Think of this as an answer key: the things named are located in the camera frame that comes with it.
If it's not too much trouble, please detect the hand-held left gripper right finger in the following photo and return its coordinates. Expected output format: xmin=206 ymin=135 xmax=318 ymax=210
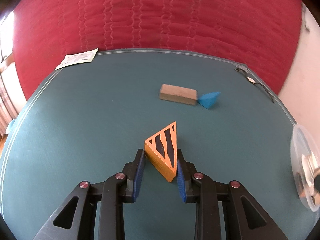
xmin=176 ymin=149 xmax=290 ymax=240

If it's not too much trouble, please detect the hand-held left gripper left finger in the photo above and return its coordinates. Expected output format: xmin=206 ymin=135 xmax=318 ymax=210
xmin=32 ymin=149 xmax=146 ymax=240

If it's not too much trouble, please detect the orange black-striped wedge block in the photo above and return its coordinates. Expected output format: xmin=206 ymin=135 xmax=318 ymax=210
xmin=144 ymin=121 xmax=178 ymax=183

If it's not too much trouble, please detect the green felt table cover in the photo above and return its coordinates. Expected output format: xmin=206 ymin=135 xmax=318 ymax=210
xmin=0 ymin=48 xmax=300 ymax=240

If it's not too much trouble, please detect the blue wedge block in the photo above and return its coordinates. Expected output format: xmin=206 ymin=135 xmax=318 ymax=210
xmin=199 ymin=92 xmax=221 ymax=110

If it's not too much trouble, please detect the brown wooden rectangular block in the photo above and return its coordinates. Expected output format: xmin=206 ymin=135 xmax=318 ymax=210
xmin=159 ymin=84 xmax=198 ymax=106

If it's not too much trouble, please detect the white printed flat packet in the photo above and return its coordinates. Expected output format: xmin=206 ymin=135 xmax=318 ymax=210
xmin=55 ymin=47 xmax=99 ymax=70

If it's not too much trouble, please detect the patterned pink curtain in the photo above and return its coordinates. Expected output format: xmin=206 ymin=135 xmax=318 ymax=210
xmin=0 ymin=65 xmax=28 ymax=135

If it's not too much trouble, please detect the red quilted blanket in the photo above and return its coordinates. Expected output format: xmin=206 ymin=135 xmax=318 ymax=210
xmin=12 ymin=0 xmax=304 ymax=100

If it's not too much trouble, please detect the bright window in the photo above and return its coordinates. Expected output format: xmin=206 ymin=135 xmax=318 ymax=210
xmin=0 ymin=12 xmax=15 ymax=64

